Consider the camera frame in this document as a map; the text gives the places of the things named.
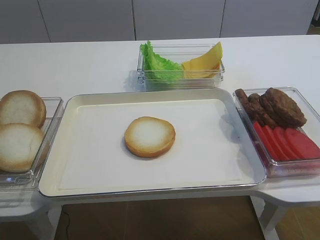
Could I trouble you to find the green lettuce leaf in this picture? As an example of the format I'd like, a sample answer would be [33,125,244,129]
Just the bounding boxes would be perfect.
[140,41,181,79]

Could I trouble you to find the clear lettuce cheese container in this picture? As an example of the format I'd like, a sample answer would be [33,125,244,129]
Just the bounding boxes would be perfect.
[137,42,225,91]

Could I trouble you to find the remaining green lettuce leaves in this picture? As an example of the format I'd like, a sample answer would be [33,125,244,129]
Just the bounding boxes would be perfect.
[144,60,184,84]

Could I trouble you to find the yellow cheese slices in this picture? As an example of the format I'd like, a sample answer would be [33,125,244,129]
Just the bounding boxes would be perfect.
[182,41,223,79]

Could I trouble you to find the bottom bun on tray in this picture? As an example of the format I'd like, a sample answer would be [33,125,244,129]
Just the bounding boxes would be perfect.
[124,116,176,158]

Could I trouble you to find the white metal serving tray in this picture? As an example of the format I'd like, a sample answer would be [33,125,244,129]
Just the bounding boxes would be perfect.
[38,88,266,197]

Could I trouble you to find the rear brown meat patty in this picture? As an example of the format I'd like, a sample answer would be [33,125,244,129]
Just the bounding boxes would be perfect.
[235,88,264,127]

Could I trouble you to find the brown meat patty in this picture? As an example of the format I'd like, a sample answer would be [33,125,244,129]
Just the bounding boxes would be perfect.
[259,87,307,129]
[235,88,264,127]
[248,93,278,129]

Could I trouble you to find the middle brown meat patty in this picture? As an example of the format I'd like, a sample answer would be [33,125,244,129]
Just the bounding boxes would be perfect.
[248,93,278,129]

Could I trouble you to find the red tomato slice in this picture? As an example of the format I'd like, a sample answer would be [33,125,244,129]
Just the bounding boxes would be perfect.
[284,128,320,159]
[253,121,279,161]
[273,126,300,161]
[262,125,290,161]

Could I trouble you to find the front brown meat patty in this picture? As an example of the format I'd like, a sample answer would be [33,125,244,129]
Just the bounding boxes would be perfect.
[259,87,307,129]

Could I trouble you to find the clear patty tomato container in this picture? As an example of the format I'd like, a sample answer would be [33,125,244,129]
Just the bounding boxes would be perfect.
[232,87,320,178]

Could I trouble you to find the front bun half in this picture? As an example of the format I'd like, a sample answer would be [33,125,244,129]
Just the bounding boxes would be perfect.
[0,123,45,173]

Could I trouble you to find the bun half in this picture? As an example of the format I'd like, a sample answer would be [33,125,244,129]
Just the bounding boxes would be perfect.
[0,90,47,128]
[0,123,45,173]

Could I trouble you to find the rear bun half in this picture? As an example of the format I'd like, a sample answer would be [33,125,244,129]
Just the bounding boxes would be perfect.
[0,90,47,128]

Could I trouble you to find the clear bun container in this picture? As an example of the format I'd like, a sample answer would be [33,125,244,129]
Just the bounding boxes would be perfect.
[0,97,64,192]

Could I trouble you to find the front red tomato slice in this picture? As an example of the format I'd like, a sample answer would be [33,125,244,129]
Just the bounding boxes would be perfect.
[284,128,320,159]

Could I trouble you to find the black floor cable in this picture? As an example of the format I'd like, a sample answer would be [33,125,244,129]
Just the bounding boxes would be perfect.
[61,211,71,240]

